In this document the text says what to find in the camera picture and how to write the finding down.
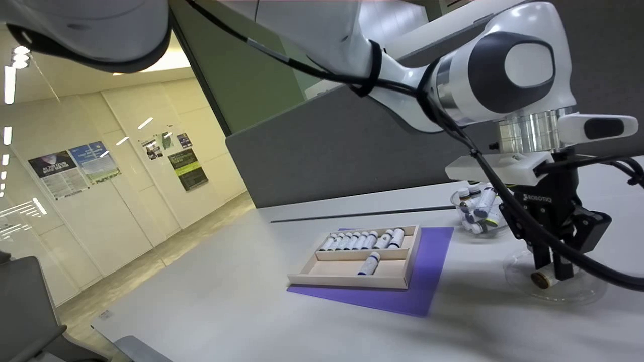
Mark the white cylinder on plate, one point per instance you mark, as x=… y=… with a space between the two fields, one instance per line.
x=590 y=293

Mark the square ceiling light panel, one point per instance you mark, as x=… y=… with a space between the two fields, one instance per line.
x=163 y=61

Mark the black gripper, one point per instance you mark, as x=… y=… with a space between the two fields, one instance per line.
x=544 y=207

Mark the black wall poster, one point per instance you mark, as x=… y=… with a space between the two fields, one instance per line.
x=52 y=163

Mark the small white bottle dark cap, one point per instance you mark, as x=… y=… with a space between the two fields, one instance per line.
x=368 y=264
x=368 y=239
x=350 y=241
x=335 y=241
x=360 y=239
x=342 y=241
x=383 y=239
x=326 y=241
x=397 y=237

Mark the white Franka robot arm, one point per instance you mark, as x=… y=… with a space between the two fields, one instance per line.
x=523 y=66

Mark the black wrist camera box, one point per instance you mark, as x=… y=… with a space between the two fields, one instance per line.
x=594 y=229

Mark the small dark photo poster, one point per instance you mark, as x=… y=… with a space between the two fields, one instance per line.
x=153 y=150

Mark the green wall poster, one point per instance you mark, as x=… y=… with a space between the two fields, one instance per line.
x=101 y=171

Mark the white text wall poster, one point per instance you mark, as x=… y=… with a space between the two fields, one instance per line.
x=63 y=186

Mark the long grey partition panel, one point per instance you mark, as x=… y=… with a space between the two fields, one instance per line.
x=323 y=153

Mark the white bottle brown cap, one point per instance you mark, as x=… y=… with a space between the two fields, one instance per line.
x=539 y=280

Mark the small greenish wall poster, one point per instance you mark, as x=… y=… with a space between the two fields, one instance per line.
x=166 y=139

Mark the dark poster green stripe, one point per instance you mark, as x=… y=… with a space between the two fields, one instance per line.
x=187 y=169

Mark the ceiling strip light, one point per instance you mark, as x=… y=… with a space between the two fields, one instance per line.
x=9 y=83

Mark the green pillar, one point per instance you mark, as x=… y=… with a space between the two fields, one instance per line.
x=254 y=73

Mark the wooden two-compartment tray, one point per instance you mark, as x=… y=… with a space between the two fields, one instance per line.
x=335 y=269

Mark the white bottle blue cap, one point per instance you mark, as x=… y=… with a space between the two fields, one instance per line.
x=477 y=228
x=468 y=199
x=496 y=215
x=483 y=203

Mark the purple mat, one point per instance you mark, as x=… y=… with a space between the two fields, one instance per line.
x=428 y=282

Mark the dark grey office chair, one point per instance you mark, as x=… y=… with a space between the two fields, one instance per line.
x=27 y=308

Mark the clear plastic bowl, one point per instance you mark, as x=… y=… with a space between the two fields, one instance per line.
x=463 y=218

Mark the blue wall poster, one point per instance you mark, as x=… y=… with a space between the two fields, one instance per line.
x=87 y=153

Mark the small dark wall poster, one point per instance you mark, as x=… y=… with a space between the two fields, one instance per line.
x=184 y=139

